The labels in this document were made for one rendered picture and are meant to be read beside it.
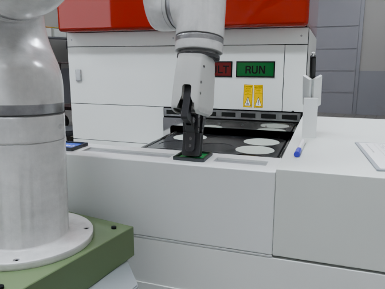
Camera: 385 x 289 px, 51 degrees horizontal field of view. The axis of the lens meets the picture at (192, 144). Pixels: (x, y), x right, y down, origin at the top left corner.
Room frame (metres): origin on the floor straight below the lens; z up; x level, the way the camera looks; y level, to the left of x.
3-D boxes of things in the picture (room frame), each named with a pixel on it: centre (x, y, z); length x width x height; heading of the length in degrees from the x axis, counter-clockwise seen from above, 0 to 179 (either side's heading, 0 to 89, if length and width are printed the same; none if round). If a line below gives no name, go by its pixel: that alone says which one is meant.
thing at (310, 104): (0.87, -0.26, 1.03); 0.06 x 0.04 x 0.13; 161
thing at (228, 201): (0.72, 0.12, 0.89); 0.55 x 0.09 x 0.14; 71
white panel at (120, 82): (1.32, 0.05, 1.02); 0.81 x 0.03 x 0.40; 71
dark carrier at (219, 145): (1.05, -0.06, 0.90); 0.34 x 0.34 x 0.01; 71
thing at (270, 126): (1.25, -0.11, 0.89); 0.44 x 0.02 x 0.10; 71
